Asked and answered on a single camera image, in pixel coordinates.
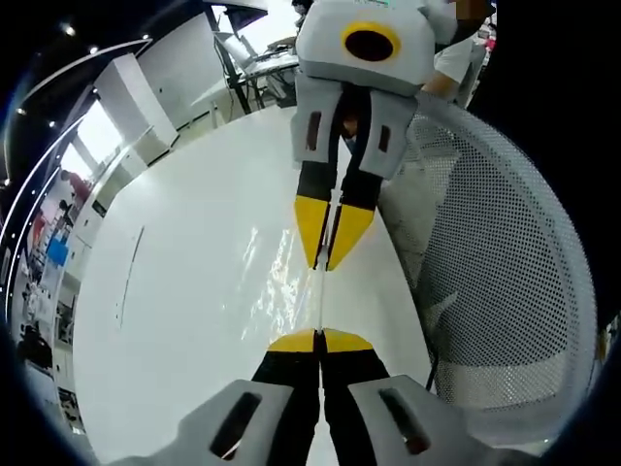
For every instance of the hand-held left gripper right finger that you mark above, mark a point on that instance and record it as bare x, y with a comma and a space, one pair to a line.
354, 403

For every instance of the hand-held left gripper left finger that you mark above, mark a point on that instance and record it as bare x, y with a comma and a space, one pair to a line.
271, 403

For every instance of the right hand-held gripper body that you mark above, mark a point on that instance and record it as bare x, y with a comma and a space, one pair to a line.
320, 53

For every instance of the clear food packaging bag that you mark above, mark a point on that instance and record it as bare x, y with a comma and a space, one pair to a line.
286, 286

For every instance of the person's right hand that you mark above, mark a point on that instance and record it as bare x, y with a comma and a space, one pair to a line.
350, 127

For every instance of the person's white shirt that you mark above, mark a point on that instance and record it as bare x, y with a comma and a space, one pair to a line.
453, 68

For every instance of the white square pillar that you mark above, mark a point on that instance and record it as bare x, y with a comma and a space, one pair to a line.
133, 104

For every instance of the blue box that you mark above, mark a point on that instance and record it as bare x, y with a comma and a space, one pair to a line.
58, 246

